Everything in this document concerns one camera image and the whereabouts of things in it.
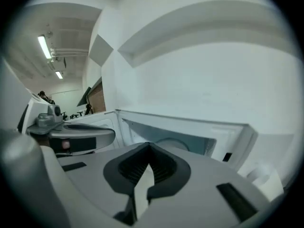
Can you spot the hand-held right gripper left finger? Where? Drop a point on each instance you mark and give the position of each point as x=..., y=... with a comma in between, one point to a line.
x=95, y=179

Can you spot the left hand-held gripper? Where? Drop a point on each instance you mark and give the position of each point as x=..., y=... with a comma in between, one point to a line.
x=45, y=125

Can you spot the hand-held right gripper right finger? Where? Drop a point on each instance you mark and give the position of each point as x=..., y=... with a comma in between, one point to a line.
x=197, y=198

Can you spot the white microwave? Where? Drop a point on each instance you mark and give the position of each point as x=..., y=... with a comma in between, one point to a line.
x=232, y=139

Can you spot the black hanging screen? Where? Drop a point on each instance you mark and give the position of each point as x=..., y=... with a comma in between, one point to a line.
x=83, y=97

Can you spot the glass turntable plate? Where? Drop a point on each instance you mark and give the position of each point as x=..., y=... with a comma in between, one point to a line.
x=174, y=143

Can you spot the white appliance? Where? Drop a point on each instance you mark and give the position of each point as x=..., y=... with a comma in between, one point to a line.
x=35, y=110

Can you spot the white container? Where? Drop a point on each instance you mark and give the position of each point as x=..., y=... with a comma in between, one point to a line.
x=266, y=177

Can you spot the short ceiling light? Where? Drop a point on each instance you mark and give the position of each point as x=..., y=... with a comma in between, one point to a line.
x=59, y=75

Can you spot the white ceiling pipes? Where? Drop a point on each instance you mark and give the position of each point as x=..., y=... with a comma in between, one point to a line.
x=71, y=52

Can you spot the long ceiling light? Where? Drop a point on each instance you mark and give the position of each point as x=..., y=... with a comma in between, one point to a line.
x=44, y=46

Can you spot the brick wall panel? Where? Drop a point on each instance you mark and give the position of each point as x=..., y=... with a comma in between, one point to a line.
x=97, y=101

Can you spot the grey wall panel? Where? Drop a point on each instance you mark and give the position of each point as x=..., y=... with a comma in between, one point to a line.
x=99, y=50

